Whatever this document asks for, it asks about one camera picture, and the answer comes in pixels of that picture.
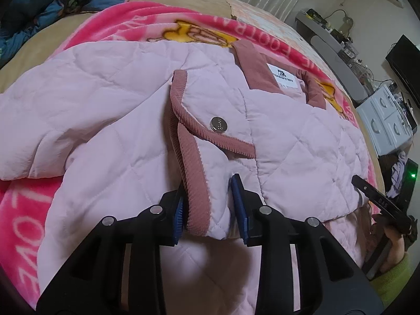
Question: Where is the pink printed fleece blanket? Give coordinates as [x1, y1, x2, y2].
[0, 2, 381, 302]

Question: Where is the purple cloth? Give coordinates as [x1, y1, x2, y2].
[389, 153, 409, 191]

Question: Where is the pink quilted jacket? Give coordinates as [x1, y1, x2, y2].
[0, 41, 371, 315]

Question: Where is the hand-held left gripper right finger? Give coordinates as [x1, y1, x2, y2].
[230, 173, 385, 315]

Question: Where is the gooseneck desk lamp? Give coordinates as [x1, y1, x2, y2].
[323, 8, 354, 36]

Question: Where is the white drawer cabinet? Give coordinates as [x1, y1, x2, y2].
[356, 83, 414, 156]

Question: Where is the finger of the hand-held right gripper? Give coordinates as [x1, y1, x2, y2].
[352, 175, 413, 235]
[365, 238, 394, 281]

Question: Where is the grey headboard shelf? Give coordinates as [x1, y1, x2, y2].
[295, 10, 371, 104]

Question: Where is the peach patterned blanket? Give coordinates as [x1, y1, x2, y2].
[223, 0, 358, 106]

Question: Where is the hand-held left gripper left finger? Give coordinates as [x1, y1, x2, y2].
[36, 184, 186, 315]

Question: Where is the person's right forearm green sleeve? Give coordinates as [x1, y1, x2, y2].
[372, 254, 414, 306]

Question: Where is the person's right hand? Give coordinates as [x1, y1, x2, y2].
[371, 215, 409, 273]

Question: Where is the black television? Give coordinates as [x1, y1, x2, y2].
[385, 34, 420, 96]

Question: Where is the blue floral duvet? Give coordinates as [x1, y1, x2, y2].
[0, 0, 155, 68]

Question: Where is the clutter of small shelf items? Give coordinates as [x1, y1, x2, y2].
[305, 8, 376, 84]

